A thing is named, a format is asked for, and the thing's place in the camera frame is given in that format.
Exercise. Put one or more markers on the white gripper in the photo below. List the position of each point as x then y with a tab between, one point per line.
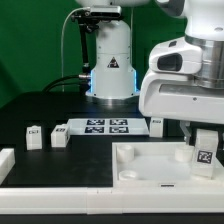
175	96

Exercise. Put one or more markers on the white square tabletop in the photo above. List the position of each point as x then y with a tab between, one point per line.
160	164

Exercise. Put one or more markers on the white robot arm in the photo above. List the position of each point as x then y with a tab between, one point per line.
199	53

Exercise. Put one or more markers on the white U-shaped fence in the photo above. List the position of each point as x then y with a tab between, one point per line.
111	200

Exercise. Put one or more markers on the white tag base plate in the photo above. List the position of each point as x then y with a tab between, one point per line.
108	126

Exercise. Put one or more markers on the black camera on stand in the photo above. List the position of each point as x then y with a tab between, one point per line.
88	21

